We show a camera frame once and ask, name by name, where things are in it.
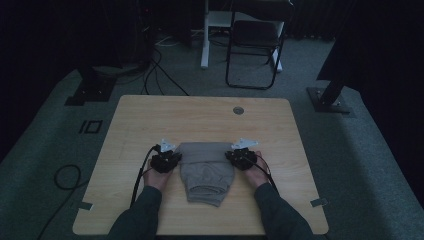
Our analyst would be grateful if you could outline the black stand base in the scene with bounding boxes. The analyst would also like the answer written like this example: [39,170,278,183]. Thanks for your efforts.
[64,66,118,107]

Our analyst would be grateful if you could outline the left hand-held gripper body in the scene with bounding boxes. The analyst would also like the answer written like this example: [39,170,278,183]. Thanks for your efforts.
[150,138,177,174]

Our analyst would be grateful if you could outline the straight black floor cable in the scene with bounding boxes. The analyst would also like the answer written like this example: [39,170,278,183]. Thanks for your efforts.
[151,58,190,97]

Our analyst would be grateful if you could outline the black stand with post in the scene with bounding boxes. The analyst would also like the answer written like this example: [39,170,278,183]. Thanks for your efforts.
[306,33,358,118]

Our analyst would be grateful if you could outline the curved black floor cable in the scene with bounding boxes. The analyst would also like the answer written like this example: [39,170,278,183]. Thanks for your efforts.
[141,49,165,96]

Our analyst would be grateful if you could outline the white floor cable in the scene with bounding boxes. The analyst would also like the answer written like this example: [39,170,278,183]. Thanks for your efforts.
[155,34,182,48]

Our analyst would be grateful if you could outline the white desk frame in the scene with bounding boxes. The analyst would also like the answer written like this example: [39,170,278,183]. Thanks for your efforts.
[200,0,284,73]

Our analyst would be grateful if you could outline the person's left hand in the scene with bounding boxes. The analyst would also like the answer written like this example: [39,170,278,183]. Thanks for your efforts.
[143,167,174,193]

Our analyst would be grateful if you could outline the person's right hand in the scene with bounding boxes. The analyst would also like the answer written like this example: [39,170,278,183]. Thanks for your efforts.
[244,151,272,189]

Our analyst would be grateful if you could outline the looped black floor cable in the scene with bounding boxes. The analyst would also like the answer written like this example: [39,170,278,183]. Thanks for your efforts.
[36,164,89,240]

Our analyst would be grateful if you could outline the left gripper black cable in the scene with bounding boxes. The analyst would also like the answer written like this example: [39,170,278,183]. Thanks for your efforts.
[130,144,159,206]

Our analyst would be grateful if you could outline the black floor tape mark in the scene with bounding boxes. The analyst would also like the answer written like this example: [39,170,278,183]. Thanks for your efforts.
[78,119,104,135]

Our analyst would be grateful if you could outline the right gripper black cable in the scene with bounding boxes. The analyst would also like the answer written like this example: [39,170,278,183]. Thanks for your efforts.
[246,154,279,194]

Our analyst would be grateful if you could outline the dark equipment rack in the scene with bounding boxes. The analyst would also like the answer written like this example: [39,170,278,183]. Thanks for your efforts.
[133,0,158,68]

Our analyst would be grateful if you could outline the grey pants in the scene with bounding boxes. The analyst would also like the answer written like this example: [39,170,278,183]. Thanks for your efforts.
[175,142,236,208]

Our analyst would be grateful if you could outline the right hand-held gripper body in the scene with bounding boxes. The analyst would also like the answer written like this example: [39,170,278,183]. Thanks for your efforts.
[232,138,259,172]

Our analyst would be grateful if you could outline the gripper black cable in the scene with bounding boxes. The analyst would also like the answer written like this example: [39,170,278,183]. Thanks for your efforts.
[246,154,279,194]
[130,144,159,206]

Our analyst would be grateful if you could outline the black folding chair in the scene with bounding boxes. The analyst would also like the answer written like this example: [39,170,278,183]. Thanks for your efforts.
[225,0,294,90]

